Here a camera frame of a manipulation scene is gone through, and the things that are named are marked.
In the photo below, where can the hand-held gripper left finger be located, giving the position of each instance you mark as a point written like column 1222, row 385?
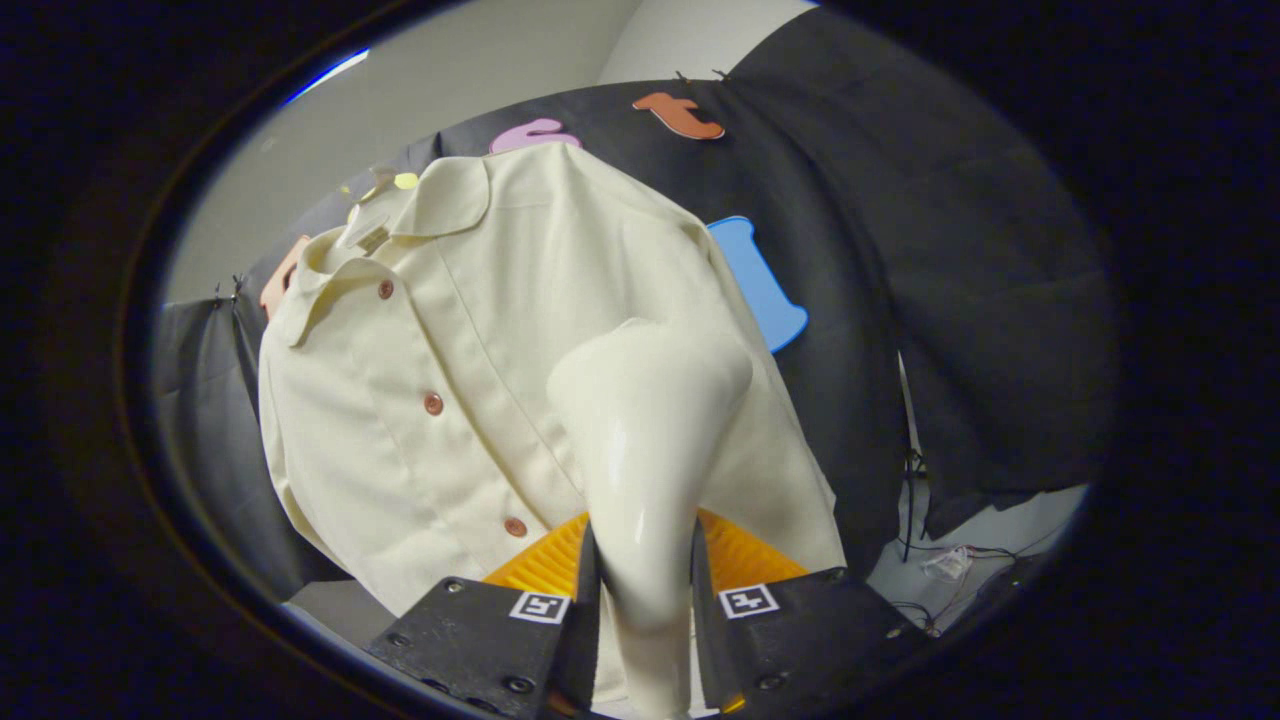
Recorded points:
column 582, row 620

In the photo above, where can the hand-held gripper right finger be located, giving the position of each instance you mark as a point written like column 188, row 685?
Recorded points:
column 708, row 620

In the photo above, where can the white garment steamer head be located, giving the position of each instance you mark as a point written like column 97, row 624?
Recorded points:
column 645, row 450

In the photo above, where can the cream button-up shirt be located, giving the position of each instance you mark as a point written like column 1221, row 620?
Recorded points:
column 480, row 330

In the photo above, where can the white clothes hanger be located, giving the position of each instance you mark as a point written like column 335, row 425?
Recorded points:
column 368, row 235

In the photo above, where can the clear plastic wrapper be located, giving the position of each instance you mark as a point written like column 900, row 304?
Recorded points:
column 946, row 564

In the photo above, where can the grey cabinet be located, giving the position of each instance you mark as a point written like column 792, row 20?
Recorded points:
column 335, row 600

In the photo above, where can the black tripod stand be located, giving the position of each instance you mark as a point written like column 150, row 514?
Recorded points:
column 912, row 470

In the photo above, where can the black backdrop cloth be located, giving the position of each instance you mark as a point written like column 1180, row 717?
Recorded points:
column 950, row 250

